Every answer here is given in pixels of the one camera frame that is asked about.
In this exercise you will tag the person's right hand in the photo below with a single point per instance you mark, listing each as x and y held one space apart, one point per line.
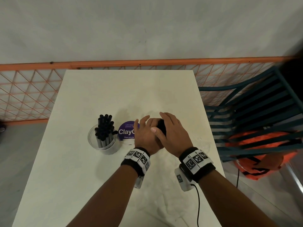
176 139

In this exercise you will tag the person's left hand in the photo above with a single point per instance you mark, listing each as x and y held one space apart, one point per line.
145 139

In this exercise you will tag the black straw packet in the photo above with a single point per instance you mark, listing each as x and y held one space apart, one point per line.
161 126
105 130

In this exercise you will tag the clear plastic cup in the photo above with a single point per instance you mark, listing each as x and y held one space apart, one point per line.
111 148

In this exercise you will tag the person's left forearm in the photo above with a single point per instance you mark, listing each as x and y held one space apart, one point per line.
106 203

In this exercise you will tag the person's right forearm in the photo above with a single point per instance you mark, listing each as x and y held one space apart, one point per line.
232 203

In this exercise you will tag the round purple sticker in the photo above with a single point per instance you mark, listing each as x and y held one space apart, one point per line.
125 132

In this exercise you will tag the left wristband with marker tags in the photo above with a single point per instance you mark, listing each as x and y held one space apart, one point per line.
137 160

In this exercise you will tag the stack of teal chairs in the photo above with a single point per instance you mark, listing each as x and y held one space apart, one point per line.
255 108

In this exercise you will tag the orange bag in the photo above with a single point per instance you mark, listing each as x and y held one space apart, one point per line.
267 163

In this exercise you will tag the orange mesh fence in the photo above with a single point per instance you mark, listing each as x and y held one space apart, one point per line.
28 92

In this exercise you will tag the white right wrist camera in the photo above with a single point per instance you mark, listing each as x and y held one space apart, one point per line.
183 182

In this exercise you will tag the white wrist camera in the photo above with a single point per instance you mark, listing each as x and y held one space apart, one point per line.
183 182
139 182

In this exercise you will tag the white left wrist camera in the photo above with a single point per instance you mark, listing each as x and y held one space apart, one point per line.
139 182

